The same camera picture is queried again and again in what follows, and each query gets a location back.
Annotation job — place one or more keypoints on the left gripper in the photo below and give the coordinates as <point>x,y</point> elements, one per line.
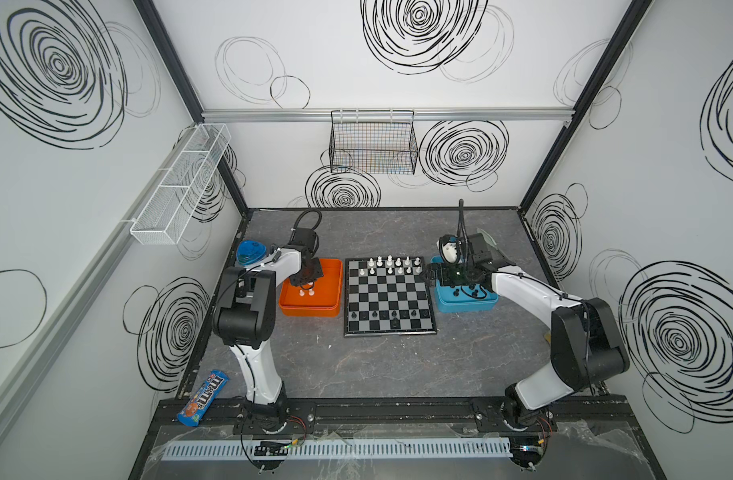
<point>306,278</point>

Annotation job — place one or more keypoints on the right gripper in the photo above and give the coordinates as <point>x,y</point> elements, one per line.
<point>463,274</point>

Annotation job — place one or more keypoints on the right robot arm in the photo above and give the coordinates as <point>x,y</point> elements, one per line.
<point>586,346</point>

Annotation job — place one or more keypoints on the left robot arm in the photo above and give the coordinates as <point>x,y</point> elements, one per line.
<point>246,314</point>

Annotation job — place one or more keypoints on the chess board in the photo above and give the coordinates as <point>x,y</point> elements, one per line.
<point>387,296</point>

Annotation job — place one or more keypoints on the blue tray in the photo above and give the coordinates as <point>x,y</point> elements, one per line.
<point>456,292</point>

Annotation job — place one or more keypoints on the orange tray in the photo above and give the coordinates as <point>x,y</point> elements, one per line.
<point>297,302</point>

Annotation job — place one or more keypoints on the blue lidded cup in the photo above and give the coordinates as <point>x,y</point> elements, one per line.
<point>249,252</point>

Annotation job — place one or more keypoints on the candy packet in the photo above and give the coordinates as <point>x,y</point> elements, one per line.
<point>191,415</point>

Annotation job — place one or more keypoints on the black wire basket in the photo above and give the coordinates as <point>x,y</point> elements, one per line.
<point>373,141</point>

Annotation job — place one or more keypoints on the white wire shelf basket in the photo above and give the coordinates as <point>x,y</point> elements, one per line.
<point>172,205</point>

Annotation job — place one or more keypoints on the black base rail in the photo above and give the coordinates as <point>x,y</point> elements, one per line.
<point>488,413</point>

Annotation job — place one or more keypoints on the white cable duct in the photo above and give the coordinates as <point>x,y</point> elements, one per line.
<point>338,448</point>

